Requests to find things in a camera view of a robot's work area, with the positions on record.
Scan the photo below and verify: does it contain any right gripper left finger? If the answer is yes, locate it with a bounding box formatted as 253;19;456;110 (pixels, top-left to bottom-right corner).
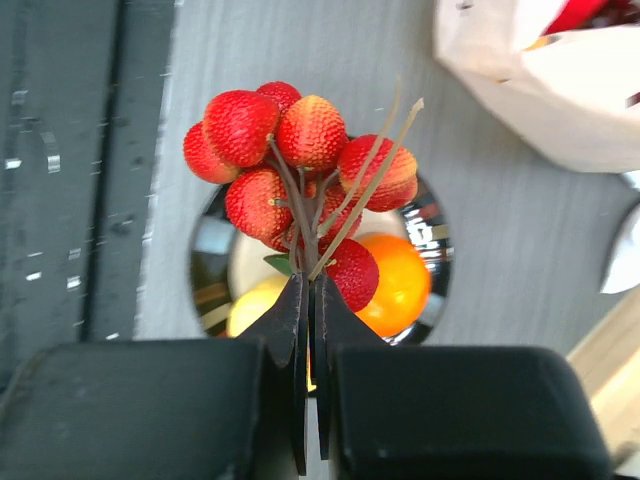
241;273;309;475

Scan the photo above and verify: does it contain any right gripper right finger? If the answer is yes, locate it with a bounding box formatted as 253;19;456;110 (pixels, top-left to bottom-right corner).
310;273;388;460

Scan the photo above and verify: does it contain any fake yellow lemon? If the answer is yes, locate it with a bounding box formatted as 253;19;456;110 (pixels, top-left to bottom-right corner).
226;274;289;337

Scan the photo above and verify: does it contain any fake orange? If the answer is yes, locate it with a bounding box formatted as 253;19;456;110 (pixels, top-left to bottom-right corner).
356;234;432;337

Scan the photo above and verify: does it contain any translucent plastic bag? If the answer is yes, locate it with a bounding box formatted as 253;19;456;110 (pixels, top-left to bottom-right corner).
434;1;639;173

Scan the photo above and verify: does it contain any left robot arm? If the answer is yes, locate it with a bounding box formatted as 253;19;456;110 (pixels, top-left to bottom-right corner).
600;206;639;294

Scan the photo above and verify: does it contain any black rimmed beige plate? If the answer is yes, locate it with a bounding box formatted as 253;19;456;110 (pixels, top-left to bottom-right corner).
190;180;454;346

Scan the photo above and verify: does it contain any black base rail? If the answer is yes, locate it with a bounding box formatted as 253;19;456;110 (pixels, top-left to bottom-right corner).
1;1;176;382

